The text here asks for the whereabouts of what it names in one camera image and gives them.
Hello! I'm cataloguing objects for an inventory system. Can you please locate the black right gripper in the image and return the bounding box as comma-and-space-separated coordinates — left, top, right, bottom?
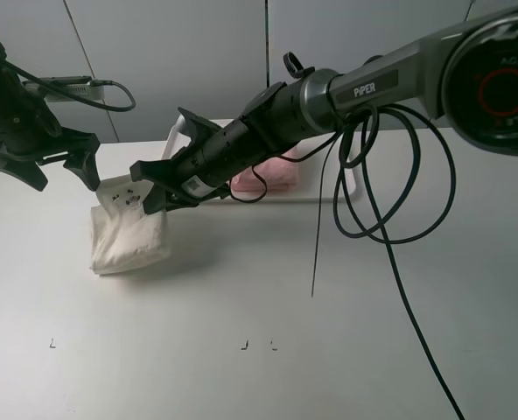
129, 108, 232, 215

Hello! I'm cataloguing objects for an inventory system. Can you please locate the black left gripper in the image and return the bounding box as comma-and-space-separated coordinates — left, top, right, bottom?
0, 128, 100, 192

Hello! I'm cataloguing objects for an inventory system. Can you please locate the cream white towel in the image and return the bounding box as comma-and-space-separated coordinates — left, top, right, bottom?
90, 175, 171, 276

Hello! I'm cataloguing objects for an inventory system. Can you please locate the pink towel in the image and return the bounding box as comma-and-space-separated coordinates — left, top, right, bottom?
231, 157, 299, 193

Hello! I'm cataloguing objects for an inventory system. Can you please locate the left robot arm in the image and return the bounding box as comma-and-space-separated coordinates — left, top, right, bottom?
0, 42, 100, 192

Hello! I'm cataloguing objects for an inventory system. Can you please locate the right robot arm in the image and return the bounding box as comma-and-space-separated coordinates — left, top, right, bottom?
130, 6, 518, 214

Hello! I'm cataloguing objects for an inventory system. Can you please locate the white rectangular plastic tray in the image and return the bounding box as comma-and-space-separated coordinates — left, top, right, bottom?
162, 115, 356, 204

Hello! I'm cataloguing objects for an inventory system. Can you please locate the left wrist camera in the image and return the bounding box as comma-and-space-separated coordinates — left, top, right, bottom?
22, 76, 104, 102

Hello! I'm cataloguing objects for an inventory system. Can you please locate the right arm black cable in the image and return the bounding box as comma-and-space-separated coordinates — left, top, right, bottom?
227, 51, 466, 420

